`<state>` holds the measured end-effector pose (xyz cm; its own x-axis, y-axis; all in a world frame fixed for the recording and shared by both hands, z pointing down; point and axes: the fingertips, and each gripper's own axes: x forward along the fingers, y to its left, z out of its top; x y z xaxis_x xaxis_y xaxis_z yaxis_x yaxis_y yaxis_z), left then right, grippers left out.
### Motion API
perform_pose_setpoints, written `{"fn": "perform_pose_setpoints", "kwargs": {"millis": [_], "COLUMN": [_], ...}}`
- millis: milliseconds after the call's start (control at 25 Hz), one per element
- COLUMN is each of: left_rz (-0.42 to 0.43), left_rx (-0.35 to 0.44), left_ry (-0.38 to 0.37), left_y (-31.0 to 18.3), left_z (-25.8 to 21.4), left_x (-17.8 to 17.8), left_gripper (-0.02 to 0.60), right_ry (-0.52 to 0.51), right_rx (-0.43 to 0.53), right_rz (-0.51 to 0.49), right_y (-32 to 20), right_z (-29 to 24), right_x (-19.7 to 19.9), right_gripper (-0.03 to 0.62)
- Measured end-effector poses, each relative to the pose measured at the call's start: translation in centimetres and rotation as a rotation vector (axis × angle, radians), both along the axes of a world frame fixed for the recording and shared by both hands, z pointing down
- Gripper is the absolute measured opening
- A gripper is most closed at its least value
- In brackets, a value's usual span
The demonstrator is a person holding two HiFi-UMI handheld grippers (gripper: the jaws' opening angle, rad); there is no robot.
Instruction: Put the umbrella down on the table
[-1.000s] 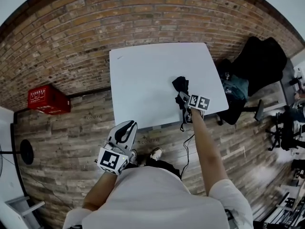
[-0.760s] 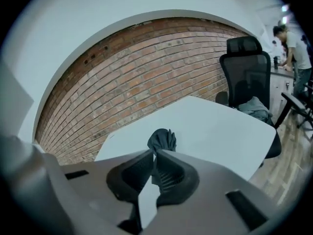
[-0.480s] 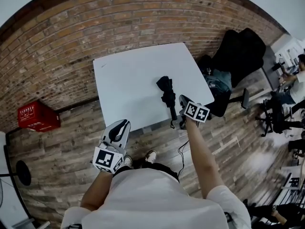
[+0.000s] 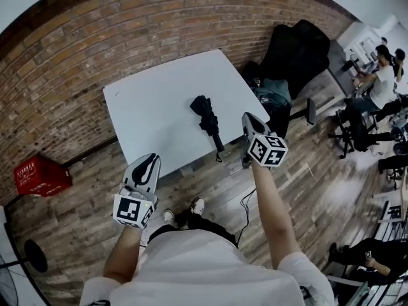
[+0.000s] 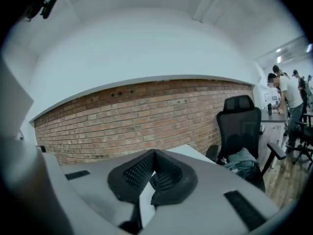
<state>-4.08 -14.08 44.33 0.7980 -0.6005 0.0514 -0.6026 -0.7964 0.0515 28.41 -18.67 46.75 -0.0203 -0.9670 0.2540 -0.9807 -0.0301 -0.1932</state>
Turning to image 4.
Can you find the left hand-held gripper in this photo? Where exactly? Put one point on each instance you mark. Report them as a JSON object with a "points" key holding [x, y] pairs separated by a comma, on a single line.
{"points": [[129, 209]]}

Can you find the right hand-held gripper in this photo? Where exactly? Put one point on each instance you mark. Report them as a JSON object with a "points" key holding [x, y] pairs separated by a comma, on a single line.
{"points": [[267, 151]]}

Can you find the dark grey cloth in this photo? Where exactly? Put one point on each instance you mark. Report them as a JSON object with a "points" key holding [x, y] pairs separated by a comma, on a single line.
{"points": [[205, 113]]}

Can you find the person's left forearm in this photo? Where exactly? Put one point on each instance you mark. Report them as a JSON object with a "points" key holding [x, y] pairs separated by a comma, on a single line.
{"points": [[122, 253]]}

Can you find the person's right forearm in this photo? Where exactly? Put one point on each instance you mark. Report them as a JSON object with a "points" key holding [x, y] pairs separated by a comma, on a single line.
{"points": [[274, 209]]}

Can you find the grey-green bag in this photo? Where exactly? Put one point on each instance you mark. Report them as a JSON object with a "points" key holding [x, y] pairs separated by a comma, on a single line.
{"points": [[274, 92]]}

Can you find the person's left shoe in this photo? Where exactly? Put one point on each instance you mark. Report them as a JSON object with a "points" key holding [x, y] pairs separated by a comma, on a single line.
{"points": [[169, 217]]}

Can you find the person's shoe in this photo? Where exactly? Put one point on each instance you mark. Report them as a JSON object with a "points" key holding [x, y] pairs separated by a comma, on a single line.
{"points": [[197, 205], [169, 217]]}

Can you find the black backpack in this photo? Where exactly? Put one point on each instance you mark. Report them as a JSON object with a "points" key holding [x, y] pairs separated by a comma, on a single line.
{"points": [[252, 73]]}

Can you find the person's right shoe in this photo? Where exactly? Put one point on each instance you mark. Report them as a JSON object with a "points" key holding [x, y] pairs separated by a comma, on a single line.
{"points": [[197, 205]]}

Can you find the white table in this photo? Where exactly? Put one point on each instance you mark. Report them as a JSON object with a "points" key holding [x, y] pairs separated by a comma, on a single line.
{"points": [[153, 107]]}

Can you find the person's black trousers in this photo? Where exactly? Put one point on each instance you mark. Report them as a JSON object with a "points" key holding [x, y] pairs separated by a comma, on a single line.
{"points": [[204, 225]]}

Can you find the black office chair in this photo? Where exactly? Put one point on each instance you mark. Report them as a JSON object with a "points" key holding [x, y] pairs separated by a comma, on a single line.
{"points": [[296, 56], [360, 132]]}

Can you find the red box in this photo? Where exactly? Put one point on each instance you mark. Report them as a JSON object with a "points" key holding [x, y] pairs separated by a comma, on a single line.
{"points": [[41, 177]]}

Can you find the person's white shirt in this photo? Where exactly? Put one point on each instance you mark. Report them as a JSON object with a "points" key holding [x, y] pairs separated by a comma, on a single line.
{"points": [[204, 273]]}

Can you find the black standing fan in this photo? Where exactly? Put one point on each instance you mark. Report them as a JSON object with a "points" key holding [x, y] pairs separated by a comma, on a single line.
{"points": [[35, 255]]}

